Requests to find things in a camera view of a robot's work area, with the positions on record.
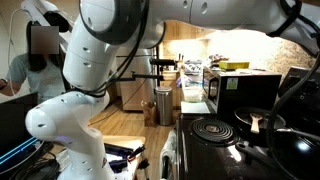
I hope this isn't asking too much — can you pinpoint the yellow box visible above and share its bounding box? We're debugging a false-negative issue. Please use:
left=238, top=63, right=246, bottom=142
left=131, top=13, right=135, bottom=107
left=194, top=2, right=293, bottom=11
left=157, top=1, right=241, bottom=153
left=219, top=61, right=249, bottom=70

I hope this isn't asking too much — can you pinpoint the black frying pan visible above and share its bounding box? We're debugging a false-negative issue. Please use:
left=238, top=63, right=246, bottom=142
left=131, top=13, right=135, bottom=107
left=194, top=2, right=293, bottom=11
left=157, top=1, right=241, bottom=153
left=233, top=106, right=320, bottom=145

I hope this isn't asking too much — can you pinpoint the black monitor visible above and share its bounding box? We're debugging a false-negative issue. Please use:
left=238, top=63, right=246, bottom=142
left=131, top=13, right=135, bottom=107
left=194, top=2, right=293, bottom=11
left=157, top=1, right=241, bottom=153
left=0, top=93, right=38, bottom=156

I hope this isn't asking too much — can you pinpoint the black microwave oven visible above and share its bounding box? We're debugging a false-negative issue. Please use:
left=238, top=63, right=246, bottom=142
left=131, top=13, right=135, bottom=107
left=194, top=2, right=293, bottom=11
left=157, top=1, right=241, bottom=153
left=202, top=67, right=282, bottom=115

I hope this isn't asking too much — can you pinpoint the black camera stand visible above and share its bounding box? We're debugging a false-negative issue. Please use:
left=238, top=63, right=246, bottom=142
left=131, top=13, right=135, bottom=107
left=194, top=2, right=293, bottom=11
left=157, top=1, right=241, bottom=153
left=112, top=59, right=175, bottom=82

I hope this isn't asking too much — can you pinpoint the black skillet handle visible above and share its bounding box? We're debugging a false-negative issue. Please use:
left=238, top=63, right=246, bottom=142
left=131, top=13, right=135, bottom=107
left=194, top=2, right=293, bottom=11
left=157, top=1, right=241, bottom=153
left=235, top=143, right=277, bottom=170

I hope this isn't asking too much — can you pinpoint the stainless steel trash can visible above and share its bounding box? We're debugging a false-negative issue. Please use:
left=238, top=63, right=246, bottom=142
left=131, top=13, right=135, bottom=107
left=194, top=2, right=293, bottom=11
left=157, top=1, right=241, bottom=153
left=155, top=86, right=173, bottom=126

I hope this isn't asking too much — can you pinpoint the black cable bundle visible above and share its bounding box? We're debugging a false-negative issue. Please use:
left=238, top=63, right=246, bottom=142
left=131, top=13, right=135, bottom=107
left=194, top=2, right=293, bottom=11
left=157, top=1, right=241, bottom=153
left=9, top=141, right=63, bottom=180

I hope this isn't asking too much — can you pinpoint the person in grey shirt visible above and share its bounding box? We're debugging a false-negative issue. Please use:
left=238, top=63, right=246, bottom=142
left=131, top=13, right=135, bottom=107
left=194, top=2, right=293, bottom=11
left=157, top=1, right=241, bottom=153
left=0, top=21, right=66, bottom=103

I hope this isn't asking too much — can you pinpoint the stainless steel refrigerator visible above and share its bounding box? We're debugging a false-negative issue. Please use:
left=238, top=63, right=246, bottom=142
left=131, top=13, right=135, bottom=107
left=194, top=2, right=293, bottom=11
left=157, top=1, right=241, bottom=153
left=116, top=49, right=155, bottom=111

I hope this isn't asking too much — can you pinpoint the black electric stove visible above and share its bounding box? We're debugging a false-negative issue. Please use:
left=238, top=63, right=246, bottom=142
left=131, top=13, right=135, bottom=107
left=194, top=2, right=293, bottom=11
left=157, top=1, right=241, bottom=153
left=177, top=67, right=320, bottom=180

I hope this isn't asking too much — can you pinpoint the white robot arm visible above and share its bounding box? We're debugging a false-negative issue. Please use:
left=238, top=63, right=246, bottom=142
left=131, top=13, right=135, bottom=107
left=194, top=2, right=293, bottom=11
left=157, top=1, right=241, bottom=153
left=25, top=0, right=320, bottom=180

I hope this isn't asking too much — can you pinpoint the wooden spatula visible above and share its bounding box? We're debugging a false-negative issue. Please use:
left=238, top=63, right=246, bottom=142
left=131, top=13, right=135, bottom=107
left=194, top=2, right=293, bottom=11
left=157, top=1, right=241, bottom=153
left=250, top=113, right=263, bottom=134

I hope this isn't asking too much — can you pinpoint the white dish towel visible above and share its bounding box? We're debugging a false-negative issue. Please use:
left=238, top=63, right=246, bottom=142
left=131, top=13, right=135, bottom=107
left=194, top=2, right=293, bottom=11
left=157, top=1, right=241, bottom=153
left=159, top=130, right=177, bottom=180

